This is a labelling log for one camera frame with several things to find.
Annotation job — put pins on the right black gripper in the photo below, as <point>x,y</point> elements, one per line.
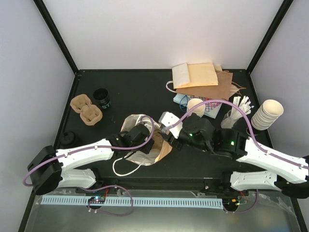
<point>169,138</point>

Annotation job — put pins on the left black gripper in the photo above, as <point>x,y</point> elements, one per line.
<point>146,149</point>

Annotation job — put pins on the orange paper bag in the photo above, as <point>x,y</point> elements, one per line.
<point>135,156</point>
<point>194,75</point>

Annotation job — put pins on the black printed paper cup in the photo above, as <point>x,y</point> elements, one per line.
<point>102,98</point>

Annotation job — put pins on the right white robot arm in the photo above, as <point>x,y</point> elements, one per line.
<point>280,172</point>

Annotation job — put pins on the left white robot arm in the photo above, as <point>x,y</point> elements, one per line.
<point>52,169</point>

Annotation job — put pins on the brown pulp cup carrier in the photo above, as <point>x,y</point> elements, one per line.
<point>89,113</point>

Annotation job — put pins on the left black lid stack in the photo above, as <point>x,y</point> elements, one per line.
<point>69,139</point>

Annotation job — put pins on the brown kraft paper bag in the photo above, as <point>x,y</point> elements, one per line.
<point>224,90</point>

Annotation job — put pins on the small circuit board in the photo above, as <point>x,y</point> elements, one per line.
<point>96,199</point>

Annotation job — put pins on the tilted paper cup stack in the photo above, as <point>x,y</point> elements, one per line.
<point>267,114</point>

